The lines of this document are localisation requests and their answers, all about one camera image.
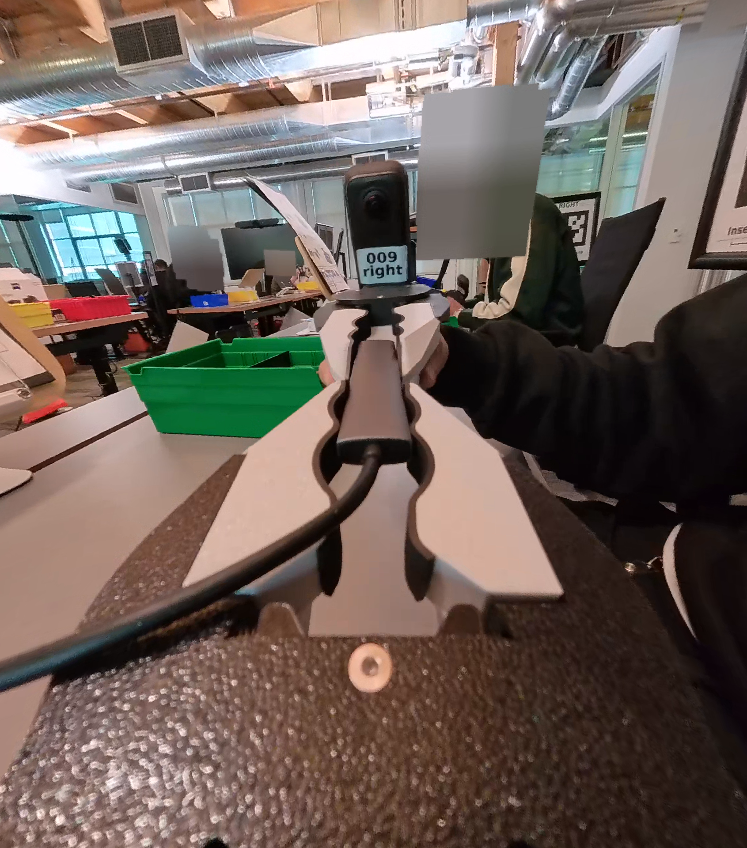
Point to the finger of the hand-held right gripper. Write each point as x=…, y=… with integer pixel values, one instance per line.
x=423, y=344
x=337, y=344

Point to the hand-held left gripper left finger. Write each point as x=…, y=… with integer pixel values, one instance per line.
x=260, y=523

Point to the small blue bin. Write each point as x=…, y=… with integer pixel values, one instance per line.
x=209, y=300

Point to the green plastic bin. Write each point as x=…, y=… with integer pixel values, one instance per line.
x=214, y=397

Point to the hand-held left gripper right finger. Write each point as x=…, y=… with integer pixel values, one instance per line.
x=492, y=530

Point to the white hanging card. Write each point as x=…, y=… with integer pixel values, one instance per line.
x=186, y=338

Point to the silver ventilation duct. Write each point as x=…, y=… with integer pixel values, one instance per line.
x=247, y=136
x=247, y=53

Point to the dark usb hub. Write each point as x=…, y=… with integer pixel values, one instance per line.
x=373, y=391

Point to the black monitor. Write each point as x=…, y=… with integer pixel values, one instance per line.
x=247, y=252

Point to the white cardboard box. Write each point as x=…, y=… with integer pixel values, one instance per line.
x=12, y=285

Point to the red plastic bin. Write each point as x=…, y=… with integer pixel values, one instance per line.
x=92, y=308

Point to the orange traffic cone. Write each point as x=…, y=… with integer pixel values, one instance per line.
x=45, y=412

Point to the yellow plastic bin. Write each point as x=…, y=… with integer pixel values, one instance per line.
x=32, y=315
x=242, y=296

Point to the person's right hand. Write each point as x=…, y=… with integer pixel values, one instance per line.
x=436, y=364

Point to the wooden table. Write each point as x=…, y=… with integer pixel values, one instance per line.
x=88, y=328
x=247, y=308

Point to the small marker poster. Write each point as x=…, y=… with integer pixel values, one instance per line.
x=582, y=225

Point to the black office chair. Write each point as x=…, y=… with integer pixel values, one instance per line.
x=618, y=278

